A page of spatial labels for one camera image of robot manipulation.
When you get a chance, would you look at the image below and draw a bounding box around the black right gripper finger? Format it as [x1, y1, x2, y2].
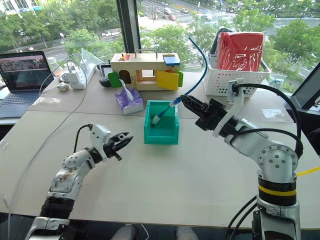
[183, 94, 213, 111]
[180, 95, 204, 118]

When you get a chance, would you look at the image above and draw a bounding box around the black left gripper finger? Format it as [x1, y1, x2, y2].
[112, 136, 134, 152]
[110, 132, 131, 144]

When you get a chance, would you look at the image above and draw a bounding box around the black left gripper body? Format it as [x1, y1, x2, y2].
[102, 139, 123, 161]

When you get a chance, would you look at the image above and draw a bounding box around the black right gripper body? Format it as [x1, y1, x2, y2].
[194, 98, 232, 132]

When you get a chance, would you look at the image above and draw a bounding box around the blue network cable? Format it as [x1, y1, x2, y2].
[156, 36, 209, 119]

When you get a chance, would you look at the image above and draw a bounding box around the teal plastic bin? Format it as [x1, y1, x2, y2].
[143, 99, 181, 146]

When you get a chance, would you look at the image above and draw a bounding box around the flat white charger plug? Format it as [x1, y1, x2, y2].
[61, 70, 81, 84]

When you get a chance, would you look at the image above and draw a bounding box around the tall white charger plug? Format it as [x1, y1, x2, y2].
[79, 58, 91, 73]

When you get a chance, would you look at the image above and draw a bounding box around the purple tissue pack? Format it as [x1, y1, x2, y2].
[114, 79, 146, 116]

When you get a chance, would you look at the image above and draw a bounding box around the white perforated plastic basket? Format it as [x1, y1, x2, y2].
[201, 55, 273, 99]

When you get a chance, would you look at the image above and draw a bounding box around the wooden toy lock box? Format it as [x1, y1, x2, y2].
[108, 48, 185, 92]

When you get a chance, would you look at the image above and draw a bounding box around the clear plastic sleeve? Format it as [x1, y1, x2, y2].
[260, 107, 288, 119]

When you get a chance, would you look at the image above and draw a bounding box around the red package in plastic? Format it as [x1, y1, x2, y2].
[216, 30, 266, 74]

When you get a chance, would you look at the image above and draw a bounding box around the black handheld controller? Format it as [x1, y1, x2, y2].
[96, 62, 113, 88]

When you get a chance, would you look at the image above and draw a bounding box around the white power strip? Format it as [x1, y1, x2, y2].
[59, 62, 97, 90]

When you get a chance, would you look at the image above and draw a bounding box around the grey rounded shape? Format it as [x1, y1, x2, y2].
[174, 225, 199, 240]
[110, 223, 138, 240]

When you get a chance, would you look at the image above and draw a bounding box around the clear plastic sheet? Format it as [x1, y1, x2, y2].
[80, 47, 106, 65]

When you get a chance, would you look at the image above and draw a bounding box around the dark monitor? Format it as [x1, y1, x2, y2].
[284, 62, 320, 111]

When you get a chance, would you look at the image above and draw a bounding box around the clear glass jar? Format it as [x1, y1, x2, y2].
[46, 56, 64, 76]

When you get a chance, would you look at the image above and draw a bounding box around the open laptop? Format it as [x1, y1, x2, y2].
[0, 50, 56, 119]

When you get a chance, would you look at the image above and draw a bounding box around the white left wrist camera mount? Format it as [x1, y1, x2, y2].
[89, 123, 112, 161]

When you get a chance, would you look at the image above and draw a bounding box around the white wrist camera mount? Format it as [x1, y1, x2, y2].
[89, 123, 112, 161]
[211, 77, 246, 138]

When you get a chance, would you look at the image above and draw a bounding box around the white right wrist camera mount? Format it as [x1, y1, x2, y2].
[211, 77, 246, 138]

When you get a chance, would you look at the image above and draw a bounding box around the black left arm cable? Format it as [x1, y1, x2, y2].
[73, 123, 94, 153]

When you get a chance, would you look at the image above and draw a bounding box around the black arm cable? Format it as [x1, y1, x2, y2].
[73, 123, 94, 153]
[231, 83, 305, 160]

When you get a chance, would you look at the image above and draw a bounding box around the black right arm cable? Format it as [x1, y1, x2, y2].
[231, 83, 305, 160]

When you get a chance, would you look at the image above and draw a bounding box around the long white cable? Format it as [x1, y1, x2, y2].
[5, 59, 89, 240]

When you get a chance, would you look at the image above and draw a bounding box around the black window frame post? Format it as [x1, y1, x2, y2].
[115, 0, 143, 55]

